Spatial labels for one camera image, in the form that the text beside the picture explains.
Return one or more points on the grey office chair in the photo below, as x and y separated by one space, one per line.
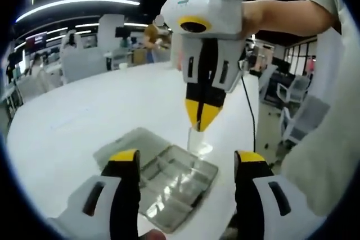
306 122
294 91

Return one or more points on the person in grey shirt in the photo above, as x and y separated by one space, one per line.
323 153

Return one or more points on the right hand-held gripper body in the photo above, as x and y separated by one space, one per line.
213 9

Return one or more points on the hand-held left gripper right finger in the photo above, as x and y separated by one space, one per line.
253 195

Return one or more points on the person's left hand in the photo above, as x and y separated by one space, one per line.
153 235

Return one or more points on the red lit monitor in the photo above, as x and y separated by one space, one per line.
36 41

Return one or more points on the clear plastic guide fixture box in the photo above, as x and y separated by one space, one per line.
174 189

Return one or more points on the white cup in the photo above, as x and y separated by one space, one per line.
123 66

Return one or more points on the frosted partition panel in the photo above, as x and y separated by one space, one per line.
83 64

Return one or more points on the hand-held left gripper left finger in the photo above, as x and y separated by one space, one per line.
121 195

